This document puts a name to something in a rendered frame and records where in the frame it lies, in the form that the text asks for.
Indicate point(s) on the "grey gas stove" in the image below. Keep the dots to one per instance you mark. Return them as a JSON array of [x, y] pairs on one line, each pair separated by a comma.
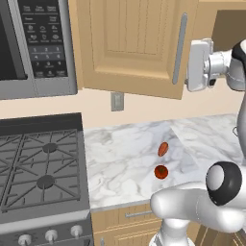
[[41, 166]]

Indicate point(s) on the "light wooden base cabinet door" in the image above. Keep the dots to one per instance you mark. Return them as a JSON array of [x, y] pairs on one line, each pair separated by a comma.
[[128, 238]]

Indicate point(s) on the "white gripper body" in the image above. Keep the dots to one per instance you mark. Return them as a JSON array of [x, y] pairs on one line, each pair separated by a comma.
[[197, 65]]

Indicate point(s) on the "grey wall outlet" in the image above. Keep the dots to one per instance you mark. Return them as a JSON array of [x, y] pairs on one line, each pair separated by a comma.
[[117, 101]]

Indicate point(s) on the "grey microwave oven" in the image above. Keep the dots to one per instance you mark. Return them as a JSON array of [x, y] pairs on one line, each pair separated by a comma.
[[48, 44]]

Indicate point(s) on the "red tomato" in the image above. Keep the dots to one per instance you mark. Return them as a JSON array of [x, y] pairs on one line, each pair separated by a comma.
[[161, 172]]

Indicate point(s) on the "orange-brown oval vegetable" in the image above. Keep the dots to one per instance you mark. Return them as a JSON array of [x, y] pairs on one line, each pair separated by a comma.
[[163, 149]]

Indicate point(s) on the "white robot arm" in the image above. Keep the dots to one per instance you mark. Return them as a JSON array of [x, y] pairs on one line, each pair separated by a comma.
[[192, 205]]

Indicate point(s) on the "open wooden wall cabinet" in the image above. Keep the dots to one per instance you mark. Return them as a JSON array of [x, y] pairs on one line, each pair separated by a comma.
[[229, 29]]

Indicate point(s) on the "white stove knob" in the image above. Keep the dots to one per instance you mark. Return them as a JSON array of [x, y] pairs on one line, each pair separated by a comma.
[[25, 239], [51, 235], [77, 231]]

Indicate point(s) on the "light wooden drawer front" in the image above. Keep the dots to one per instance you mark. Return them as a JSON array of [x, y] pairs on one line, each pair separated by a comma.
[[112, 217]]

